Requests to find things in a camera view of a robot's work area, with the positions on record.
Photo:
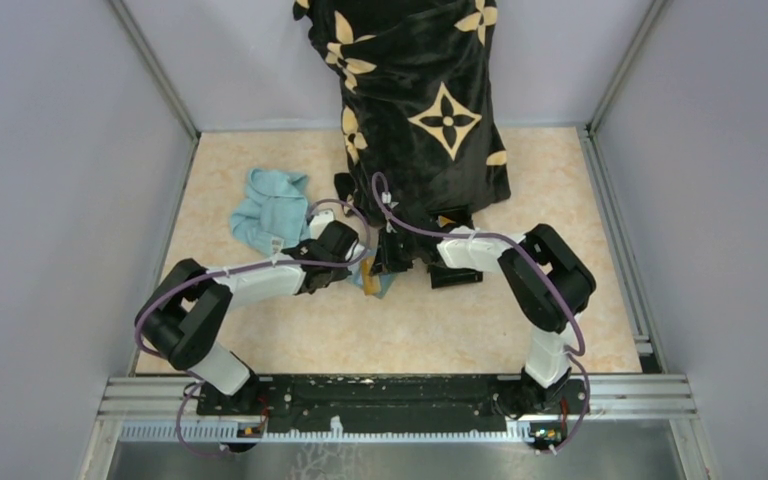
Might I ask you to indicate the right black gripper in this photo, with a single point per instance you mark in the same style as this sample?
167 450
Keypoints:
385 260

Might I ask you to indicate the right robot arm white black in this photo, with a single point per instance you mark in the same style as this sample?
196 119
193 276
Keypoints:
549 282

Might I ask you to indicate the light blue cloth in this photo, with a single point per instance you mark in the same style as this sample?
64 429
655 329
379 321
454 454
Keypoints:
273 212

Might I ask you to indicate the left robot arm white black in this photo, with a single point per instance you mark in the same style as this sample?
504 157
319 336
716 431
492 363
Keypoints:
183 317

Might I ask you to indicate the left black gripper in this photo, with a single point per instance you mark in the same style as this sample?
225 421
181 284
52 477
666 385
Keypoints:
342 273

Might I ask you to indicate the aluminium frame rail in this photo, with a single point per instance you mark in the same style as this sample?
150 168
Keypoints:
612 396

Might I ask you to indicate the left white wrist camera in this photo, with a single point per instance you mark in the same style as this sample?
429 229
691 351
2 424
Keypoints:
319 221

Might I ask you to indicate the black beige flower-patterned blanket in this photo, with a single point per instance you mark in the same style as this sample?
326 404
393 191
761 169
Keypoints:
416 99

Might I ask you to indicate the black card tray box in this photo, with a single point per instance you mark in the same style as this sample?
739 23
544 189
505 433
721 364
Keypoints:
440 275

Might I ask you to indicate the white slotted cable duct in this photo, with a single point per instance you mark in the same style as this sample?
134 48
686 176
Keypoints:
230 430

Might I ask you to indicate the orange credit card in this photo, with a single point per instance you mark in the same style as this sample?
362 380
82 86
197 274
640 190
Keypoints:
371 283

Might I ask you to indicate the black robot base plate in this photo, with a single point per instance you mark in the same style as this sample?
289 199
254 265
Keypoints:
396 403

